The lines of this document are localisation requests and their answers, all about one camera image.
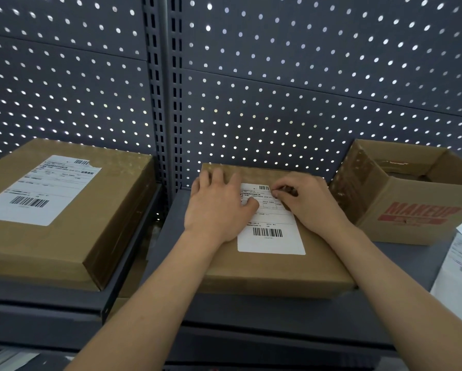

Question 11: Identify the open cardboard box red print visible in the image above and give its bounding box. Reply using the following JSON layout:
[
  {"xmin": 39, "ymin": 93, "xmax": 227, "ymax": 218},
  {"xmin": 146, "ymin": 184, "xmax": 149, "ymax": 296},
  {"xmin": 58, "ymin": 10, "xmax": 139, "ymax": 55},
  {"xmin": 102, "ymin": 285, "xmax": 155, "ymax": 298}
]
[{"xmin": 328, "ymin": 139, "xmax": 462, "ymax": 247}]

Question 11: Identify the grey slotted shelf upright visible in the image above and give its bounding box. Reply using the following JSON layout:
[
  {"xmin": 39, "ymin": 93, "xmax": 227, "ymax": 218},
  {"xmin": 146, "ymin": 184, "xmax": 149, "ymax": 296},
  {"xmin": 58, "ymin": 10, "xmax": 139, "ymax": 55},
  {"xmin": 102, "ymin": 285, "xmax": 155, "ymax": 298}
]
[{"xmin": 141, "ymin": 0, "xmax": 184, "ymax": 213}]

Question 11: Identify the brown cardboard box under shelf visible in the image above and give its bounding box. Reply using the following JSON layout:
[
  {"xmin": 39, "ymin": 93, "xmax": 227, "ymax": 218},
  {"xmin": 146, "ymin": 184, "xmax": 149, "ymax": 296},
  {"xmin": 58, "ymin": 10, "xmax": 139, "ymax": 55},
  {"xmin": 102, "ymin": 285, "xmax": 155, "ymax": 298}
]
[{"xmin": 107, "ymin": 258, "xmax": 150, "ymax": 322}]

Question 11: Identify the person's left hand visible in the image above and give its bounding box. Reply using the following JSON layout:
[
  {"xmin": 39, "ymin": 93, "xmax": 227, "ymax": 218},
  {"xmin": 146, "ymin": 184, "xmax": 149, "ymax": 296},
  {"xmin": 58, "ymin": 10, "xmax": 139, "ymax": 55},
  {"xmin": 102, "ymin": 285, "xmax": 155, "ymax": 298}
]
[{"xmin": 184, "ymin": 167, "xmax": 261, "ymax": 244}]

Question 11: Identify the person's left forearm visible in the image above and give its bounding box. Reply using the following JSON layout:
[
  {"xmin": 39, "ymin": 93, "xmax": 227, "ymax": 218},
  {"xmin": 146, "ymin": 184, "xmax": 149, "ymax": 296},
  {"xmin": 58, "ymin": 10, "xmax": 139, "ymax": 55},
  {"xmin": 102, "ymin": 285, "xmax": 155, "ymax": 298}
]
[{"xmin": 63, "ymin": 227, "xmax": 233, "ymax": 371}]

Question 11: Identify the large flat brown cardboard box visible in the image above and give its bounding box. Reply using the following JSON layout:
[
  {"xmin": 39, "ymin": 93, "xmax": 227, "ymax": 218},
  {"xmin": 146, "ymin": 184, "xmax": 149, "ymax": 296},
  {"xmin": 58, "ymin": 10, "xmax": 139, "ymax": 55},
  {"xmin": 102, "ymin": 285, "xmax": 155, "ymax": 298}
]
[{"xmin": 0, "ymin": 138, "xmax": 157, "ymax": 292}]

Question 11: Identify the person's right forearm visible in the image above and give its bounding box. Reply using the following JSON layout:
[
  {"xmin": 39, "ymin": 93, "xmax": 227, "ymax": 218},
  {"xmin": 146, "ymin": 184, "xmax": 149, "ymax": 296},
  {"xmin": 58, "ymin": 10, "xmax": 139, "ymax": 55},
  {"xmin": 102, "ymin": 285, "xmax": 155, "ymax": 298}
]
[{"xmin": 319, "ymin": 223, "xmax": 462, "ymax": 371}]

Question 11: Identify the white shipping label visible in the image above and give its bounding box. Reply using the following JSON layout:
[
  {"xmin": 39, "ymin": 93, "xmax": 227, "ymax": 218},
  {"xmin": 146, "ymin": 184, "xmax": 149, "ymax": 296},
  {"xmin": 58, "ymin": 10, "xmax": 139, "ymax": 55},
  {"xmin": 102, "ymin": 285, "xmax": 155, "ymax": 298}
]
[{"xmin": 237, "ymin": 183, "xmax": 306, "ymax": 256}]

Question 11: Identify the white printed paper sheet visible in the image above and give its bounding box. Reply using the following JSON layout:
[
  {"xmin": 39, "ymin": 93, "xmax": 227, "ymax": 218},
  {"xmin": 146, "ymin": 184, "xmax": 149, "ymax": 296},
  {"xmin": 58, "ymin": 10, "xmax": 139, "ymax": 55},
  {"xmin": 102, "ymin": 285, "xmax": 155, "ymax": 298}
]
[{"xmin": 431, "ymin": 232, "xmax": 462, "ymax": 326}]

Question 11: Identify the white label with torn corner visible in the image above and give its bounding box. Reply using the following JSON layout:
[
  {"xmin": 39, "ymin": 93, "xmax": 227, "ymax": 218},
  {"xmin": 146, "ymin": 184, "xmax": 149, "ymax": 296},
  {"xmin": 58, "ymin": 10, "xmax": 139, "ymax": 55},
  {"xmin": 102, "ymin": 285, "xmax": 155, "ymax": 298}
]
[{"xmin": 0, "ymin": 155, "xmax": 102, "ymax": 227}]

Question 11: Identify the person's right hand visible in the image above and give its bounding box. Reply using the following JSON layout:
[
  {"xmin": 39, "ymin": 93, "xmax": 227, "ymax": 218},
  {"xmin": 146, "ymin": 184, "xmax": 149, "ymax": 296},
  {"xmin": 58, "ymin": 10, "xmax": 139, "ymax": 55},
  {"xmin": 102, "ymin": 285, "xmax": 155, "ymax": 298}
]
[{"xmin": 271, "ymin": 172, "xmax": 356, "ymax": 244}]

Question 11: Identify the grey perforated back panel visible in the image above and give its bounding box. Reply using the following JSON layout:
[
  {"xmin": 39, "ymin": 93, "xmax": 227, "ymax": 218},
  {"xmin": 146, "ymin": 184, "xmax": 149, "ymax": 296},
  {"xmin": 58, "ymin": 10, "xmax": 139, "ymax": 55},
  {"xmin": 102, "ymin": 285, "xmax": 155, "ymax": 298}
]
[
  {"xmin": 0, "ymin": 0, "xmax": 157, "ymax": 163},
  {"xmin": 180, "ymin": 0, "xmax": 462, "ymax": 187}
]

